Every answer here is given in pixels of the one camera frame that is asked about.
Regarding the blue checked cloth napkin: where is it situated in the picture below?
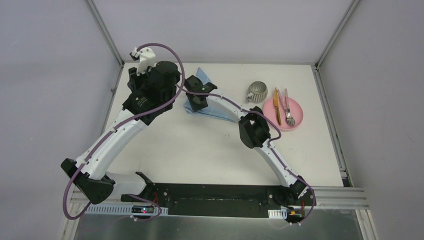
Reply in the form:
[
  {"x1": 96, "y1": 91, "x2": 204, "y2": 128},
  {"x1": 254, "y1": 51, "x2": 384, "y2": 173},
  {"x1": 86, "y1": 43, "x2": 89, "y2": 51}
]
[{"x1": 184, "y1": 67, "x2": 244, "y2": 123}]

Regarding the grey ribbed mug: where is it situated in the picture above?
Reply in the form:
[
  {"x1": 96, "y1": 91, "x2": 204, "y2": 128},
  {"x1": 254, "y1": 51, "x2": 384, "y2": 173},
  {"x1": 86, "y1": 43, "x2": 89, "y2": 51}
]
[{"x1": 246, "y1": 81, "x2": 268, "y2": 103}]

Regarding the gold table knife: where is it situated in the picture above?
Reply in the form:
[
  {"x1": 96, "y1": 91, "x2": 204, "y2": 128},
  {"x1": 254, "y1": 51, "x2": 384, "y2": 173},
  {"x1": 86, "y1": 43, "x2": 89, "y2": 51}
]
[{"x1": 273, "y1": 87, "x2": 282, "y2": 126}]

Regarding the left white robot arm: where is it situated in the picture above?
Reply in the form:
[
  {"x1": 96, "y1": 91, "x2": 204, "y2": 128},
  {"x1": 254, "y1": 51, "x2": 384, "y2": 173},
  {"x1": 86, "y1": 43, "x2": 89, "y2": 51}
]
[{"x1": 61, "y1": 61, "x2": 181, "y2": 205}]

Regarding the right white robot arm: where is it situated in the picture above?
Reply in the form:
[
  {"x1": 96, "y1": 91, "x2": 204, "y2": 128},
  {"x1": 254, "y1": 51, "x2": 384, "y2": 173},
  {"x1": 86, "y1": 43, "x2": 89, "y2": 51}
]
[{"x1": 183, "y1": 75, "x2": 316, "y2": 205}]

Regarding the pink plate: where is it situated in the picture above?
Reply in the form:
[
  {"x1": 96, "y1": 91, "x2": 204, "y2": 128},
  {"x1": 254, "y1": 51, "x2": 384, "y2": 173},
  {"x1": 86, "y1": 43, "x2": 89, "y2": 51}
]
[{"x1": 262, "y1": 97, "x2": 304, "y2": 132}]

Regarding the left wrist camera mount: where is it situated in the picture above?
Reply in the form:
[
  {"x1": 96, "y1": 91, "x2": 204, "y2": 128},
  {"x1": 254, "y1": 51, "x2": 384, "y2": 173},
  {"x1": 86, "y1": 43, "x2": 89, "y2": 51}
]
[{"x1": 129, "y1": 47, "x2": 156, "y2": 76}]

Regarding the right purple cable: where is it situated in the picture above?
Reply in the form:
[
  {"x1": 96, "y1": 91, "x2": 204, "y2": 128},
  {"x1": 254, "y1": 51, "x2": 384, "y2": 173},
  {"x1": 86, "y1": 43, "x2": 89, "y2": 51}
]
[{"x1": 175, "y1": 84, "x2": 317, "y2": 226}]

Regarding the pink handled spoon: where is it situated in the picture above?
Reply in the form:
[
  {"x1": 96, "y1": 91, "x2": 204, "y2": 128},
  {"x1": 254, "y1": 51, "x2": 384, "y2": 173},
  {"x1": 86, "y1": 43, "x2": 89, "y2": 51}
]
[{"x1": 284, "y1": 88, "x2": 295, "y2": 126}]

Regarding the pink handled fork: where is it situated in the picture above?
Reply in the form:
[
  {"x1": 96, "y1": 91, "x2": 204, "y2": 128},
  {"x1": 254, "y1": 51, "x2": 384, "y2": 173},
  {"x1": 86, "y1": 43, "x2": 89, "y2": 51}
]
[{"x1": 277, "y1": 89, "x2": 296, "y2": 127}]

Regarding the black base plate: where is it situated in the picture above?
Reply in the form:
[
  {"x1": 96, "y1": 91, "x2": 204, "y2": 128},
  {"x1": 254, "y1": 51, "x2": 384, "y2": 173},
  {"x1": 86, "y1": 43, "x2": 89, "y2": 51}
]
[{"x1": 120, "y1": 183, "x2": 315, "y2": 218}]

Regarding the aluminium frame rail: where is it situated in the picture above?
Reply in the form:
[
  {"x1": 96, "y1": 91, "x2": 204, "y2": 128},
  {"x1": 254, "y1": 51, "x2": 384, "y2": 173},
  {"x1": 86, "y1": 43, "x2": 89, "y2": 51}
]
[{"x1": 56, "y1": 181, "x2": 379, "y2": 240}]

